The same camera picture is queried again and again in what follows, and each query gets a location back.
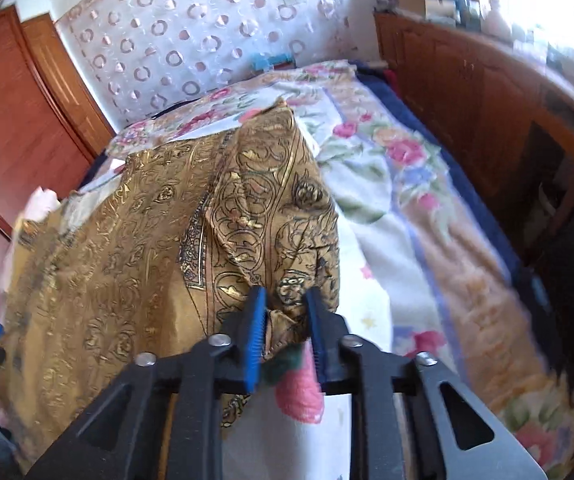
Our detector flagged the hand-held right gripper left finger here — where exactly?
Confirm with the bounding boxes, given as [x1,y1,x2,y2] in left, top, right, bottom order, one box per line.
[24,286,268,480]

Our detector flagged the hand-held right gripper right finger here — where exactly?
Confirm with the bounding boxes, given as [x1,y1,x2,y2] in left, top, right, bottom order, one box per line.
[306,287,550,480]

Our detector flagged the gold patterned cloth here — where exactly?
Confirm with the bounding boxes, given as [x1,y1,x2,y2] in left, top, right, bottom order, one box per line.
[4,99,342,466]

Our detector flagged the floral blanket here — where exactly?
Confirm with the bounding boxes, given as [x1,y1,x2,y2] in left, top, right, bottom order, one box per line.
[79,60,574,480]

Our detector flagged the folded cream and yellow cloths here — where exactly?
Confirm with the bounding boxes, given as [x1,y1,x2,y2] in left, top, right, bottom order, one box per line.
[0,186,62,306]

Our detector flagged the red-brown wooden wardrobe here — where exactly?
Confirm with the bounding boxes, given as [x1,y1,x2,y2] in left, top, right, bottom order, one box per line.
[0,4,118,356]

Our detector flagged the small blue object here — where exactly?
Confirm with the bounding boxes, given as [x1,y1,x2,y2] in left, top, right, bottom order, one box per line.
[252,52,295,71]

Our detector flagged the wooden low cabinet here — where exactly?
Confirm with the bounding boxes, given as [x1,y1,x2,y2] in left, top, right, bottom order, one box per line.
[373,10,574,266]

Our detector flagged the cardboard box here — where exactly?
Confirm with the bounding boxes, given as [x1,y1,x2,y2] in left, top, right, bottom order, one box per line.
[398,0,460,23]

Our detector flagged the pink vase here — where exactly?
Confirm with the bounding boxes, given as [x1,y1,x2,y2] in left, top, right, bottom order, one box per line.
[484,2,510,31]

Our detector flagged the circle patterned wall curtain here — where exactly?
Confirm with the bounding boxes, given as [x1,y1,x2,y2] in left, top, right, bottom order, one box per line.
[56,0,360,128]

